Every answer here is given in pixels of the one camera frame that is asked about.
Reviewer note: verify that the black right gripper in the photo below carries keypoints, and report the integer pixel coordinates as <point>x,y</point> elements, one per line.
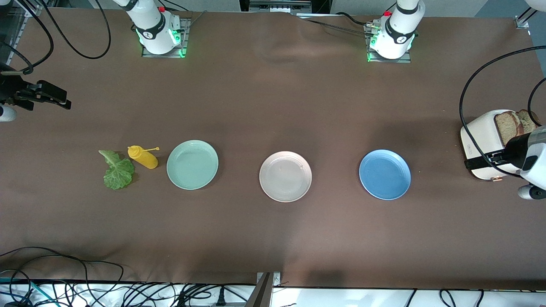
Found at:
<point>9,90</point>

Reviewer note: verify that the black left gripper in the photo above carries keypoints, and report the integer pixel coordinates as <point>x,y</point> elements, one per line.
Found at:
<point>515,152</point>

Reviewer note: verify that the brown bread slice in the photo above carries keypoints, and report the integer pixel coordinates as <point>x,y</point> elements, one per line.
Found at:
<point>507,128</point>
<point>528,120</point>

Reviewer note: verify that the green lettuce leaf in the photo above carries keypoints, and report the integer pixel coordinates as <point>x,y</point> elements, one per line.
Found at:
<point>117,170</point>

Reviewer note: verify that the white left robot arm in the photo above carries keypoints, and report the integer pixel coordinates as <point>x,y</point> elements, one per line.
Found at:
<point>399,32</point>

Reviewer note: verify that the blue plate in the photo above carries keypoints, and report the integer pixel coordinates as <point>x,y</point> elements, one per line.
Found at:
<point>384,174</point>

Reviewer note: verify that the mint green plate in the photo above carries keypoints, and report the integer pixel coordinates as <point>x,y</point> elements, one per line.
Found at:
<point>192,164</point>

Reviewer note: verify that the beige plate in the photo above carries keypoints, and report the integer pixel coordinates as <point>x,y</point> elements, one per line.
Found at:
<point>285,176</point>

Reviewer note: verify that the white toaster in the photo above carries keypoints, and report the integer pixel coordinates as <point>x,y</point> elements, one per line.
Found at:
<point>482,140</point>

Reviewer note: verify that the yellow mustard squeeze bottle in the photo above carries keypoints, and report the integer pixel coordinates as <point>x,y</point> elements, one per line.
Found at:
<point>145,157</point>

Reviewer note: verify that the grey power strip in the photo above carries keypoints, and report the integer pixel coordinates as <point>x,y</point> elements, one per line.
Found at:
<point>279,5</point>

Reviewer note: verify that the black power plug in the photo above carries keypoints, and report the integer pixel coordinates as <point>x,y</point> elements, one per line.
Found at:
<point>221,298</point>

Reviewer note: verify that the aluminium frame rail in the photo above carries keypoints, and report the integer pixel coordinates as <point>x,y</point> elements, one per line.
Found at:
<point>33,10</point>

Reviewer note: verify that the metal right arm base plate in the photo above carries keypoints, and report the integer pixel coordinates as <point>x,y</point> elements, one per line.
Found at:
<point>184,38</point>

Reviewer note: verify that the aluminium corner bracket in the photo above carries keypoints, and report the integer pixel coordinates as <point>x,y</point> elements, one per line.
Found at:
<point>521,21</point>

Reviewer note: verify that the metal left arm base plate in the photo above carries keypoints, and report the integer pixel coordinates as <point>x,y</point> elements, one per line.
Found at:
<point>388,60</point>

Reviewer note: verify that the metal frame bracket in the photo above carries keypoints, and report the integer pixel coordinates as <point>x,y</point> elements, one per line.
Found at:
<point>268,279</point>

